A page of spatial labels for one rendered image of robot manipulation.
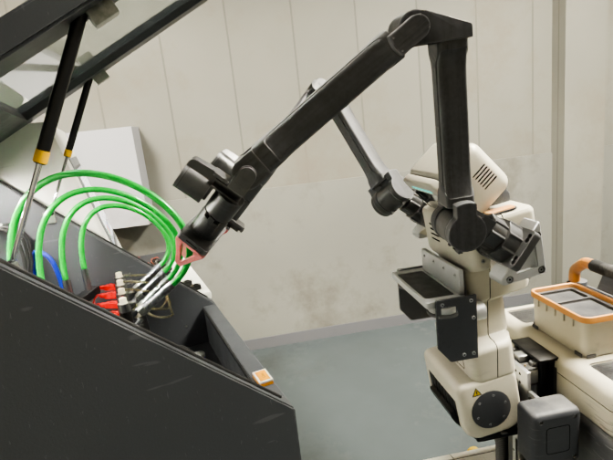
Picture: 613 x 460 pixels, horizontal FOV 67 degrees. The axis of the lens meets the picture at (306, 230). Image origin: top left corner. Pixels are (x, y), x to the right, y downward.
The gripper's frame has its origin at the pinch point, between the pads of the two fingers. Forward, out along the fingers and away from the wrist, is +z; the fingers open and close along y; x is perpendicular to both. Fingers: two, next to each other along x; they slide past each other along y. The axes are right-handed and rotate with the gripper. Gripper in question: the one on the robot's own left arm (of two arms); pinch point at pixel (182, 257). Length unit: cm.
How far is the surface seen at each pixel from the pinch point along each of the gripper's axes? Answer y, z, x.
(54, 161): -27, 24, -45
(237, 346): -8.1, 18.9, 23.4
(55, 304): 29.5, -3.9, -8.8
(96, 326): 27.7, -3.0, -2.4
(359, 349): -163, 111, 118
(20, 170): -22, 29, -49
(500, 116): -263, -42, 96
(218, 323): -20.8, 29.2, 17.7
